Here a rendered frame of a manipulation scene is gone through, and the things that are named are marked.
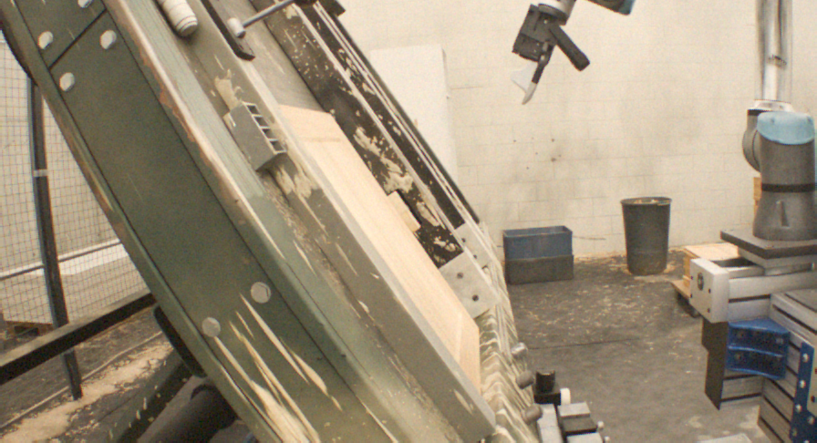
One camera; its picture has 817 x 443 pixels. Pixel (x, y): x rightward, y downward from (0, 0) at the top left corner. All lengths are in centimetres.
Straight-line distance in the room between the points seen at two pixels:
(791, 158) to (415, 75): 397
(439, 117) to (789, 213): 390
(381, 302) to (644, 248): 468
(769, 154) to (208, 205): 94
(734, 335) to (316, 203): 76
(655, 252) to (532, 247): 113
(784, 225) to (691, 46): 557
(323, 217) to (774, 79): 94
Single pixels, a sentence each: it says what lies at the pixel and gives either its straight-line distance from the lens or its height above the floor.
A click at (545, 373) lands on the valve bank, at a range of 116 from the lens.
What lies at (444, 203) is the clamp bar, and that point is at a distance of 159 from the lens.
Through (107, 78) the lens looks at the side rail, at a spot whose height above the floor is 131.
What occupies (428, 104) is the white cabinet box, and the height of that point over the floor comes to 156.
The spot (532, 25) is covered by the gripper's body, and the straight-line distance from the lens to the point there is 124.
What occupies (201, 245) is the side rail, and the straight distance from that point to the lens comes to 43.
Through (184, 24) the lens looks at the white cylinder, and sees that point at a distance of 69.
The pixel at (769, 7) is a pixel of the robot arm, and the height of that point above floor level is 149.
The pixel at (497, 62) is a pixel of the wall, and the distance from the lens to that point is 616.
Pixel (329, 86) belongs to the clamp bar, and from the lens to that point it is 119.
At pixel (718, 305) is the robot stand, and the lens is 106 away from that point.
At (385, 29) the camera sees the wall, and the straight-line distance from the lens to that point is 632.
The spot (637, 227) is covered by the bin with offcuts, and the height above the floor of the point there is 43.
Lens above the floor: 123
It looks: 6 degrees down
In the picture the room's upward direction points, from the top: 5 degrees counter-clockwise
